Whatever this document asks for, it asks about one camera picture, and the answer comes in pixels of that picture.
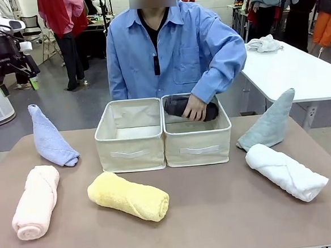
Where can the pink towel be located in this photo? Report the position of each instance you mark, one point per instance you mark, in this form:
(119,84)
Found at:
(36,204)

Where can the crumpled white cloth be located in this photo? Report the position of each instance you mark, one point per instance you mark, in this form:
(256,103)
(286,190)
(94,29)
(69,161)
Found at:
(263,44)

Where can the white side table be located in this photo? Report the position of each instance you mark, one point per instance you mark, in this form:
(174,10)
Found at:
(292,72)

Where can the cream fabric storage box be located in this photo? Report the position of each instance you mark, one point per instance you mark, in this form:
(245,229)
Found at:
(197,147)
(130,149)

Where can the white power outlet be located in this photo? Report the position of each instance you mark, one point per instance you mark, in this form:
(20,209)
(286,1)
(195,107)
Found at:
(313,111)

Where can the bystander in plaid scarf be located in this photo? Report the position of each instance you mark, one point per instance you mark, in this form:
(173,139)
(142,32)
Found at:
(271,6)

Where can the yellow towel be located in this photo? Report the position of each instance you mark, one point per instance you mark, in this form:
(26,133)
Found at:
(130,196)

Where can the bystander in red top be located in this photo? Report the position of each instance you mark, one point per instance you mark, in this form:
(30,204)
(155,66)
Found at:
(62,29)

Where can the grey office chair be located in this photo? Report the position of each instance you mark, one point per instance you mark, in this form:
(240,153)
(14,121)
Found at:
(30,25)

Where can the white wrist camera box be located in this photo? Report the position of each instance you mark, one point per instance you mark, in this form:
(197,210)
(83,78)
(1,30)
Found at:
(26,46)

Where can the person's left hand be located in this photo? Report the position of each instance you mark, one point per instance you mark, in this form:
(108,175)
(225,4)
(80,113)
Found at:
(194,109)

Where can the person's left forearm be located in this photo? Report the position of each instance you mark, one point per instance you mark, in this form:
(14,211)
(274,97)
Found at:
(221,74)

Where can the lavender cone-folded towel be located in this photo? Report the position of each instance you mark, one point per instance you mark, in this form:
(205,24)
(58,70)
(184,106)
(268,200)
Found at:
(48,138)

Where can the person in blue shirt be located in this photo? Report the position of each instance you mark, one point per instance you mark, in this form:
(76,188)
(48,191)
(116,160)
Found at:
(183,51)

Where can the person's right forearm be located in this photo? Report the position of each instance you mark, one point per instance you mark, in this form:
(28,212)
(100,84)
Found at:
(117,87)

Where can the white towel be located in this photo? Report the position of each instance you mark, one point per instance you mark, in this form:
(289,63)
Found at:
(285,172)

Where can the white folding stool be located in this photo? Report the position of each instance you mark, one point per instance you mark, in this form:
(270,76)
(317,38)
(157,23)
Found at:
(50,48)

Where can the grey-green cone-folded towel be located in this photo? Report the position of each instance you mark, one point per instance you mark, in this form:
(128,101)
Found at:
(270,125)

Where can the dark grey towel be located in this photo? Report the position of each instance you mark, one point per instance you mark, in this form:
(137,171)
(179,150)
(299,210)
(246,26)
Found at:
(175,104)

